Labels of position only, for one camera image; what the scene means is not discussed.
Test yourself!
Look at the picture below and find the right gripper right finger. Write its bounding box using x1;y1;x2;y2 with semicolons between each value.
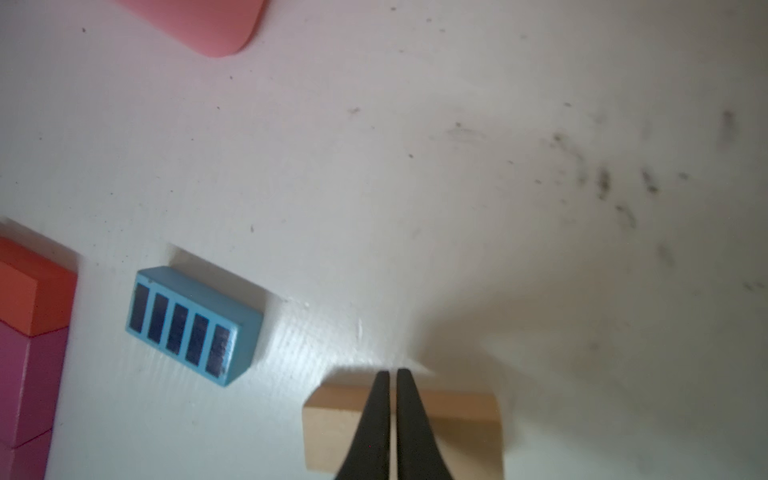
396;368;453;480

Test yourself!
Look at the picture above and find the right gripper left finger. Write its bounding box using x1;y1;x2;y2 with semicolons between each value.
335;371;391;480

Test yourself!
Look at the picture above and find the wooden block horizontal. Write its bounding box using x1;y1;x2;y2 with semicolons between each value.
302;384;504;479

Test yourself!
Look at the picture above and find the blue striped block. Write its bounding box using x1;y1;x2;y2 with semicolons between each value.
126;266;264;387

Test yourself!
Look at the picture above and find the magenta block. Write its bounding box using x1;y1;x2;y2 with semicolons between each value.
0;324;69;447
0;430;52;480

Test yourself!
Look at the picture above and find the red block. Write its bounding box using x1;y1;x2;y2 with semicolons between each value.
1;238;78;337

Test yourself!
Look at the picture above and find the pink plastic storage box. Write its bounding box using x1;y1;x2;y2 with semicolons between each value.
118;0;269;58

